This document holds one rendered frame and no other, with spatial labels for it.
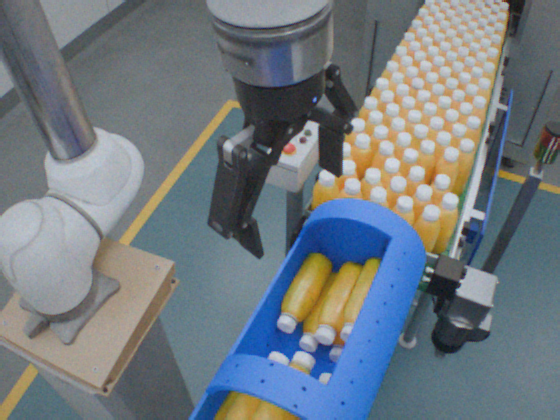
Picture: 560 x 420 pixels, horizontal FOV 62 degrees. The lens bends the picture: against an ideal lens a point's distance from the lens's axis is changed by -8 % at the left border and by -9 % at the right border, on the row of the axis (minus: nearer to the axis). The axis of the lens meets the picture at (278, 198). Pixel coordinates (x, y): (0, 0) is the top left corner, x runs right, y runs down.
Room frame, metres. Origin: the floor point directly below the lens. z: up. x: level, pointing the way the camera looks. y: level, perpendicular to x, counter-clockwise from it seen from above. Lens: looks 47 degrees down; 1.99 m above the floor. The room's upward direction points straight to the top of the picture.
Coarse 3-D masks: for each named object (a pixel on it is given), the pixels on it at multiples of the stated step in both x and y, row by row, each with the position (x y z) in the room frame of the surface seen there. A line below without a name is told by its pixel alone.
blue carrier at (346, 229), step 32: (320, 224) 0.74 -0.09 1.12; (352, 224) 0.71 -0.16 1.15; (384, 224) 0.64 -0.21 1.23; (288, 256) 0.65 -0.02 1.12; (352, 256) 0.70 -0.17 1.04; (384, 256) 0.57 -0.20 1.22; (416, 256) 0.60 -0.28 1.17; (384, 288) 0.51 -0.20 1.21; (416, 288) 0.56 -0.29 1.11; (256, 320) 0.51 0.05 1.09; (384, 320) 0.45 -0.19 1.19; (256, 352) 0.46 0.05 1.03; (288, 352) 0.49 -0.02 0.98; (320, 352) 0.50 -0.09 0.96; (352, 352) 0.37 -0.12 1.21; (384, 352) 0.40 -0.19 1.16; (224, 384) 0.32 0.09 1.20; (256, 384) 0.31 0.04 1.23; (288, 384) 0.31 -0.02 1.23; (320, 384) 0.31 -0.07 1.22; (352, 384) 0.32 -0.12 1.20; (192, 416) 0.29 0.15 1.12; (320, 416) 0.26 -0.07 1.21; (352, 416) 0.27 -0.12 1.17
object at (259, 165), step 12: (288, 132) 0.33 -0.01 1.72; (252, 144) 0.34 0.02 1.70; (276, 144) 0.33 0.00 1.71; (264, 156) 0.33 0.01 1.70; (276, 156) 0.32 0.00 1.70; (252, 168) 0.32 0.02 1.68; (264, 168) 0.32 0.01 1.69; (252, 180) 0.32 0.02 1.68; (264, 180) 0.32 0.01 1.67; (252, 192) 0.31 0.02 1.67; (240, 204) 0.31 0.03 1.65; (252, 204) 0.31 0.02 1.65; (240, 216) 0.30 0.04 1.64; (240, 228) 0.30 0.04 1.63
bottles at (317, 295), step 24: (312, 264) 0.66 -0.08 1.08; (360, 264) 0.64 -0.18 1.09; (288, 288) 0.60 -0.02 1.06; (312, 288) 0.60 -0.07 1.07; (336, 288) 0.58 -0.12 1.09; (288, 312) 0.54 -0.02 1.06; (312, 312) 0.56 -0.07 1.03; (336, 312) 0.52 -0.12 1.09; (312, 336) 0.51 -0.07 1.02; (336, 336) 0.50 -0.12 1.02; (336, 360) 0.46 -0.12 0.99
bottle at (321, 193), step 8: (320, 184) 0.92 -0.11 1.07; (336, 184) 0.92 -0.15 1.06; (312, 192) 0.92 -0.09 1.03; (320, 192) 0.90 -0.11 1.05; (328, 192) 0.90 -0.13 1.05; (336, 192) 0.91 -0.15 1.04; (312, 200) 0.92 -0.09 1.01; (320, 200) 0.89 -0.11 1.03; (328, 200) 0.89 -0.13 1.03; (312, 208) 0.92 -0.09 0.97
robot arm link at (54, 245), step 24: (24, 216) 0.57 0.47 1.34; (48, 216) 0.58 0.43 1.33; (72, 216) 0.61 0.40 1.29; (0, 240) 0.52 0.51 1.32; (24, 240) 0.52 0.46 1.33; (48, 240) 0.54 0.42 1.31; (72, 240) 0.57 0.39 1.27; (96, 240) 0.61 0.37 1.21; (0, 264) 0.50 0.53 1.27; (24, 264) 0.49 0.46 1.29; (48, 264) 0.51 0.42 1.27; (72, 264) 0.54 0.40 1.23; (24, 288) 0.48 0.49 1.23; (48, 288) 0.49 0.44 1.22; (72, 288) 0.52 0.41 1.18; (48, 312) 0.49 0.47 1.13
